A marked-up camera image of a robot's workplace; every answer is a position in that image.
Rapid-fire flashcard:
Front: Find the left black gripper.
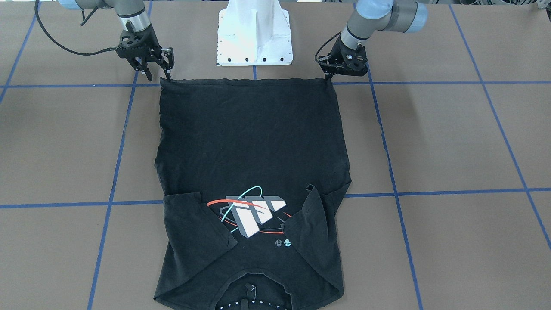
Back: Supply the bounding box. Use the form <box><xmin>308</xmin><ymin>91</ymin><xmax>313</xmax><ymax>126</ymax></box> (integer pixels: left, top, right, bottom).
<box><xmin>319</xmin><ymin>37</ymin><xmax>369</xmax><ymax>79</ymax></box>

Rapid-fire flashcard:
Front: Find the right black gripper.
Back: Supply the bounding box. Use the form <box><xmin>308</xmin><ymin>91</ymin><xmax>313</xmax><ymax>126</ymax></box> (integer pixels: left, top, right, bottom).
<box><xmin>115</xmin><ymin>25</ymin><xmax>174</xmax><ymax>82</ymax></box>

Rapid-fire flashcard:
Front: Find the black graphic t-shirt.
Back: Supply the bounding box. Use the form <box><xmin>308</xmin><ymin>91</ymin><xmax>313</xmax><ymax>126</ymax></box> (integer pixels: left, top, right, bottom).
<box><xmin>154</xmin><ymin>78</ymin><xmax>352</xmax><ymax>310</ymax></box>

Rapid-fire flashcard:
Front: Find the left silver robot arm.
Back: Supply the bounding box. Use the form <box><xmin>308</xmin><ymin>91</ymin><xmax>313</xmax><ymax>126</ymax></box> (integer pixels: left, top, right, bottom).
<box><xmin>315</xmin><ymin>0</ymin><xmax>428</xmax><ymax>80</ymax></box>

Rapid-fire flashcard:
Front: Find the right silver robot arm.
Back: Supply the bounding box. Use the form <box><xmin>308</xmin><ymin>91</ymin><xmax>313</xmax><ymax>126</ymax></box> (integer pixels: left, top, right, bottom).
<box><xmin>59</xmin><ymin>0</ymin><xmax>174</xmax><ymax>82</ymax></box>

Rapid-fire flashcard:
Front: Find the brown paper table cover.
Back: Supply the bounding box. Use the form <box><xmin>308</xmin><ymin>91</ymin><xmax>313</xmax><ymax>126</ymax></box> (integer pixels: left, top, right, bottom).
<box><xmin>1</xmin><ymin>0</ymin><xmax>550</xmax><ymax>310</ymax></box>

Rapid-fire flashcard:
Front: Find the black braided cable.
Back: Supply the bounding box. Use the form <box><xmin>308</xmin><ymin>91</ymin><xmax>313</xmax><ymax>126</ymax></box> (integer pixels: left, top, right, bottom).
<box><xmin>34</xmin><ymin>0</ymin><xmax>123</xmax><ymax>56</ymax></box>

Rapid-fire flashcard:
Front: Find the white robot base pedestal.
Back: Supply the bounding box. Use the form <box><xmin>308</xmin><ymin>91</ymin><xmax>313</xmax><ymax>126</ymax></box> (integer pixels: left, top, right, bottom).
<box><xmin>216</xmin><ymin>0</ymin><xmax>294</xmax><ymax>66</ymax></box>

